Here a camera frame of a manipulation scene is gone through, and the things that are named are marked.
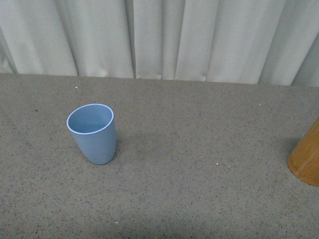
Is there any white pleated curtain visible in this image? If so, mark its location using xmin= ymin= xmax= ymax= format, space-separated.
xmin=0 ymin=0 xmax=319 ymax=87

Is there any bamboo wooden holder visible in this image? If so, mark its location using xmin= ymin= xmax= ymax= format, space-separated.
xmin=287 ymin=119 xmax=319 ymax=187

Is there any light blue plastic cup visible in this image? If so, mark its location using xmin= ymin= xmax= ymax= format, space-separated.
xmin=66 ymin=104 xmax=117 ymax=165

